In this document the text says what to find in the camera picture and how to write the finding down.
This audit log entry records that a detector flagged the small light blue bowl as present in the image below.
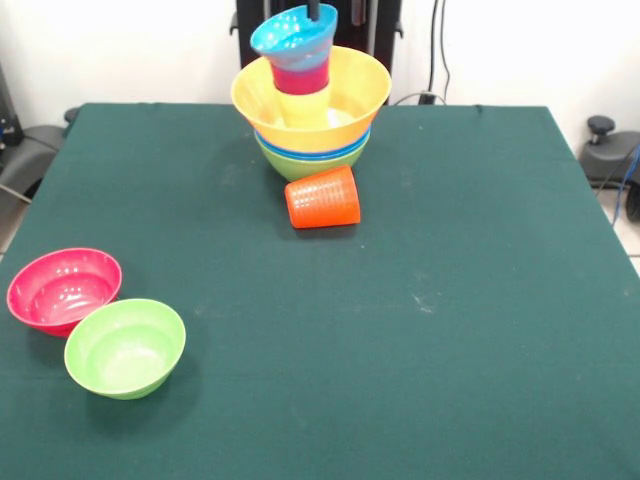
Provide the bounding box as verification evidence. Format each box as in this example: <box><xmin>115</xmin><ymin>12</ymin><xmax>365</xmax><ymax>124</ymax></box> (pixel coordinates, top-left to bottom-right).
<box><xmin>249</xmin><ymin>3</ymin><xmax>340</xmax><ymax>72</ymax></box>

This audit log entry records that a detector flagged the purple cup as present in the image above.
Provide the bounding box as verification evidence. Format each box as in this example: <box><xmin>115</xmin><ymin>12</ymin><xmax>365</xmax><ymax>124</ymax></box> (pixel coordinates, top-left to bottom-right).
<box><xmin>271</xmin><ymin>57</ymin><xmax>331</xmax><ymax>96</ymax></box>

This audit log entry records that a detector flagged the large orange bowl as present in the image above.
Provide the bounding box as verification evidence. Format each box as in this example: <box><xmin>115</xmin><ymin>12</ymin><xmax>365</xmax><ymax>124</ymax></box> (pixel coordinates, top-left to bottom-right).
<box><xmin>230</xmin><ymin>44</ymin><xmax>393</xmax><ymax>152</ymax></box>

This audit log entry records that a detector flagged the large green bowl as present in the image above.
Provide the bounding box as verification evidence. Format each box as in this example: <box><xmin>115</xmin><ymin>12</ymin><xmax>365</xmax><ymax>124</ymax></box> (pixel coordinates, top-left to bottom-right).
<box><xmin>255</xmin><ymin>138</ymin><xmax>371</xmax><ymax>184</ymax></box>

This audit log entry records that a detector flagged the red cup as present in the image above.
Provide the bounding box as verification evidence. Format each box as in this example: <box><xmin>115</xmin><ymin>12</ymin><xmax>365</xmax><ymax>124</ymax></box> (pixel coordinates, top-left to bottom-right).
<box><xmin>284</xmin><ymin>165</ymin><xmax>362</xmax><ymax>230</ymax></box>

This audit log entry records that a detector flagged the small pink bowl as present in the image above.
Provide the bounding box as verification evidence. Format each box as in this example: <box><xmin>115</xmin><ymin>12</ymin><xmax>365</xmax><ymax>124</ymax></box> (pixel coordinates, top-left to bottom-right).
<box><xmin>6</xmin><ymin>247</ymin><xmax>124</xmax><ymax>338</ymax></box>

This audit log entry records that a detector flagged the small green bowl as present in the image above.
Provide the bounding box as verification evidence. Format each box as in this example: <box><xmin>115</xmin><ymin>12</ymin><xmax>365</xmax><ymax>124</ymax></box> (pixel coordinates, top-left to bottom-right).
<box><xmin>63</xmin><ymin>298</ymin><xmax>187</xmax><ymax>401</ymax></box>

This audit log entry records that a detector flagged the dark green tablecloth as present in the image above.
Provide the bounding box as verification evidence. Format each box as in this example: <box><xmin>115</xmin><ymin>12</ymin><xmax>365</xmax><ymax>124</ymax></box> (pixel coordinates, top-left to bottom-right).
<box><xmin>0</xmin><ymin>102</ymin><xmax>640</xmax><ymax>480</ymax></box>

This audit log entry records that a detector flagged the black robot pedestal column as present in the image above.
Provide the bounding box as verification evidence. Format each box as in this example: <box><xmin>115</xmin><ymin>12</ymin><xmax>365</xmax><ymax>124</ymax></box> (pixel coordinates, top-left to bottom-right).
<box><xmin>229</xmin><ymin>0</ymin><xmax>404</xmax><ymax>106</ymax></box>

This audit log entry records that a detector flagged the black wall cable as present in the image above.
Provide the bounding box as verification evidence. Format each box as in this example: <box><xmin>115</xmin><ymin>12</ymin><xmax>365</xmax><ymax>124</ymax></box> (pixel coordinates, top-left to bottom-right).
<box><xmin>392</xmin><ymin>0</ymin><xmax>454</xmax><ymax>107</ymax></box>

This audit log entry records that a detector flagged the dark grey pedestal foot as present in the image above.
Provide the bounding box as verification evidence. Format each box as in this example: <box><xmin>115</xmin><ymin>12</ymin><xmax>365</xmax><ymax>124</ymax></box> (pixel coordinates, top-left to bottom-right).
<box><xmin>0</xmin><ymin>124</ymin><xmax>66</xmax><ymax>201</ymax></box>
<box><xmin>579</xmin><ymin>115</ymin><xmax>640</xmax><ymax>189</ymax></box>

